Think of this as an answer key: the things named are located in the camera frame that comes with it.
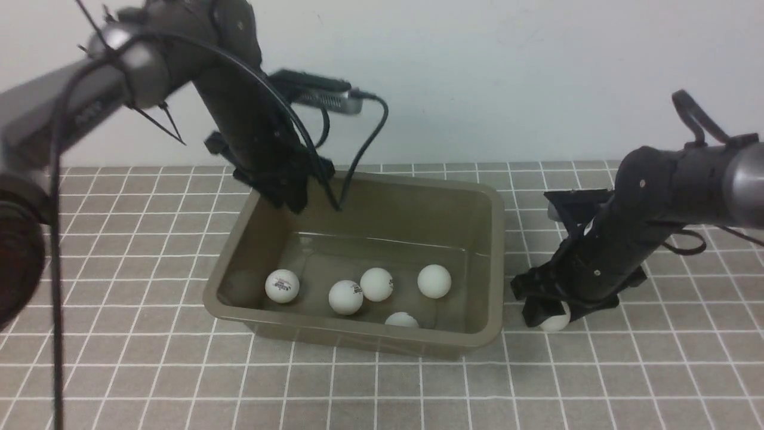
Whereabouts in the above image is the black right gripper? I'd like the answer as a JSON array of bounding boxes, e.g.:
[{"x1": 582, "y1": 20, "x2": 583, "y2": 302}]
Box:
[{"x1": 510, "y1": 262, "x2": 648, "y2": 328}]

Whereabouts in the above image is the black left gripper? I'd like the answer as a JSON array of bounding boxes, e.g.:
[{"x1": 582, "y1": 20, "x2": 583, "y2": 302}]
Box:
[{"x1": 204, "y1": 119, "x2": 319, "y2": 213}]

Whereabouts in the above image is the white ping-pong ball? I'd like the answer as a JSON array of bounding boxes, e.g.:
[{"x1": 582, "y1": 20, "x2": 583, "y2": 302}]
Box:
[
  {"x1": 538, "y1": 302, "x2": 571, "y2": 333},
  {"x1": 417, "y1": 264, "x2": 452, "y2": 299},
  {"x1": 359, "y1": 268, "x2": 394, "y2": 302}
]

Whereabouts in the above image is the white ball with logo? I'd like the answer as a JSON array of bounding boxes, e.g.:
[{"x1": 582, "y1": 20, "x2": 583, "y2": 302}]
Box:
[{"x1": 264, "y1": 269, "x2": 300, "y2": 304}]

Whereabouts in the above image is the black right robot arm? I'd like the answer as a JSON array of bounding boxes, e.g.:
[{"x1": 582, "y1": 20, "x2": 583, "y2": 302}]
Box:
[{"x1": 511, "y1": 134, "x2": 763, "y2": 327}]

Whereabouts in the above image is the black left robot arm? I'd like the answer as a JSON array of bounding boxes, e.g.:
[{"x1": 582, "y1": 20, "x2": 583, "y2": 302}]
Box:
[{"x1": 2, "y1": 1, "x2": 335, "y2": 327}]

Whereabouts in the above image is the brown plastic bin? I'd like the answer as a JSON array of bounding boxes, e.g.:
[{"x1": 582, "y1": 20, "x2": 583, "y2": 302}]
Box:
[{"x1": 202, "y1": 173, "x2": 505, "y2": 360}]

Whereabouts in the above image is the grey checked table mat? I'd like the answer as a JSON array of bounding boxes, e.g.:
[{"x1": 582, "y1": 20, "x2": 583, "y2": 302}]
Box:
[{"x1": 0, "y1": 159, "x2": 764, "y2": 430}]

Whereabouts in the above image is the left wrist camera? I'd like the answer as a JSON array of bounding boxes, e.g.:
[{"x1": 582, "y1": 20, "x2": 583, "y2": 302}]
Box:
[{"x1": 268, "y1": 69, "x2": 363, "y2": 115}]

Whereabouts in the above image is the black camera cable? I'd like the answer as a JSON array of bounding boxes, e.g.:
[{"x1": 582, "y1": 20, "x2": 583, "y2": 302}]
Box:
[{"x1": 310, "y1": 90, "x2": 390, "y2": 211}]

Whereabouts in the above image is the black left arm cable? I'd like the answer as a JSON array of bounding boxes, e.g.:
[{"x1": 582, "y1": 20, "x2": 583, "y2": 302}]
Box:
[{"x1": 48, "y1": 30, "x2": 341, "y2": 430}]

